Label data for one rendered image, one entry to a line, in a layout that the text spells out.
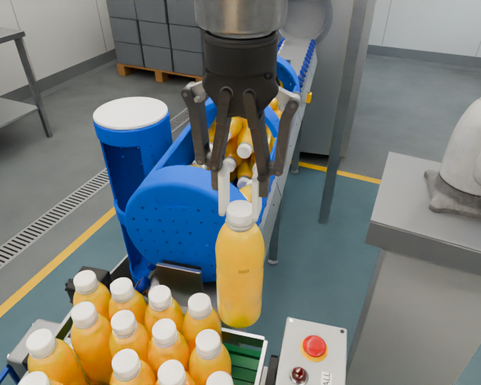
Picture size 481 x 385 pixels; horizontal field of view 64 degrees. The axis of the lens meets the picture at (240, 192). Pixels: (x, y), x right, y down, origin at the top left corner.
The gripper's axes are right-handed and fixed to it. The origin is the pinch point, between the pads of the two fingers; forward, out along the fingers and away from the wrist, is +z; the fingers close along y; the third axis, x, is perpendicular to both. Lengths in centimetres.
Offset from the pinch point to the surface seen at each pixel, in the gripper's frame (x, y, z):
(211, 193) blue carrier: -16.7, 10.0, 14.1
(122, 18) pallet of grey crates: -376, 233, 71
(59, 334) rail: 5, 36, 39
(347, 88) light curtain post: -158, -16, 44
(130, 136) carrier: -70, 58, 36
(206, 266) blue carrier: -16.1, 11.9, 34.5
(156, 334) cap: 7.8, 11.7, 24.7
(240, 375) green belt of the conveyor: 0.1, 0.0, 45.9
